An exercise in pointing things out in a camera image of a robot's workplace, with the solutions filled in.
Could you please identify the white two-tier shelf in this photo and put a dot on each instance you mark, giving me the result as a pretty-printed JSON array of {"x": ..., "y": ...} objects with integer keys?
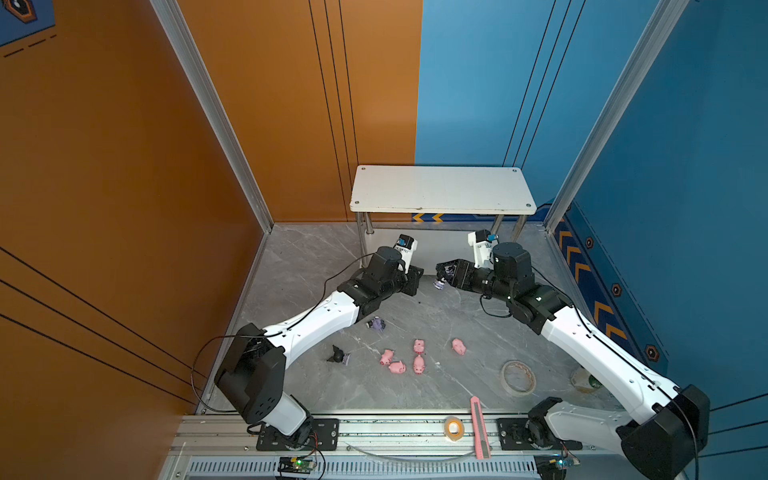
[{"x": 389, "y": 201}]

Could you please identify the right circuit board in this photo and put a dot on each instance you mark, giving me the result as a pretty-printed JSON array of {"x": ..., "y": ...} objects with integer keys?
[{"x": 555, "y": 467}]

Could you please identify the clear tape roll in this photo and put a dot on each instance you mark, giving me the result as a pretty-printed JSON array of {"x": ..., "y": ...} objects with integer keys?
[{"x": 517, "y": 378}]

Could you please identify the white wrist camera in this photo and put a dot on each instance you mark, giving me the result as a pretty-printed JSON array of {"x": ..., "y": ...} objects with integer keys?
[
  {"x": 406, "y": 246},
  {"x": 482, "y": 243}
]

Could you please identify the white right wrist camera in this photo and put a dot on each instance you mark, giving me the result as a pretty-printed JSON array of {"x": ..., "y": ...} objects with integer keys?
[{"x": 482, "y": 243}]

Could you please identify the green tape roll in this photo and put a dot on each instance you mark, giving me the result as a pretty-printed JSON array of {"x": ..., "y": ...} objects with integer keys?
[{"x": 584, "y": 381}]

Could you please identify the aluminium corner post left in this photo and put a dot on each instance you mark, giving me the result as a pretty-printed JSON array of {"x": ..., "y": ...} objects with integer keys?
[{"x": 177, "y": 31}]

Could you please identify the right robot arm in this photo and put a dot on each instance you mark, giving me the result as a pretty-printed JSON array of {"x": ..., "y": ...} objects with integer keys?
[{"x": 660, "y": 428}]

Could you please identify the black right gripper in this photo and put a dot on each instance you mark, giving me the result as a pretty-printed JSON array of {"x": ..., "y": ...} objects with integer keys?
[{"x": 456, "y": 277}]

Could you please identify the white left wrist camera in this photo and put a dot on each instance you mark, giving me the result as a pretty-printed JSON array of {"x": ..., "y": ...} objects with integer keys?
[{"x": 406, "y": 246}]

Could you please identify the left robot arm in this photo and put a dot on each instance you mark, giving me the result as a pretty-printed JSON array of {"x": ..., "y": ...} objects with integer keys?
[{"x": 252, "y": 373}]

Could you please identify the aluminium corner post right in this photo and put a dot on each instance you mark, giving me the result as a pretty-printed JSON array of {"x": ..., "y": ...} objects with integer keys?
[{"x": 653, "y": 38}]

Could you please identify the pink utility knife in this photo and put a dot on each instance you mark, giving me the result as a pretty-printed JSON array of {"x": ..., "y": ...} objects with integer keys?
[{"x": 481, "y": 441}]

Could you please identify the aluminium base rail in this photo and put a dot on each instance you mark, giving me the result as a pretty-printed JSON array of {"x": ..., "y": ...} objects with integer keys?
[{"x": 376, "y": 445}]

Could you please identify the small beige tape roll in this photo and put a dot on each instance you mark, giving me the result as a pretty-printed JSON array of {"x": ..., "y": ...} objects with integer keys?
[{"x": 454, "y": 429}]

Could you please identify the aluminium corner post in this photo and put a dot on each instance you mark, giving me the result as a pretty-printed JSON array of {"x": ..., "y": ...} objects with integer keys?
[
  {"x": 177, "y": 31},
  {"x": 653, "y": 38}
]

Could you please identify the green circuit board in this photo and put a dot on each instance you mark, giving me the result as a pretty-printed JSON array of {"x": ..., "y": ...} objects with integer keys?
[{"x": 296, "y": 466}]

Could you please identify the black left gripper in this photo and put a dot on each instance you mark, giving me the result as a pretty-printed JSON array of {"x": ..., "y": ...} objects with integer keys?
[{"x": 412, "y": 279}]

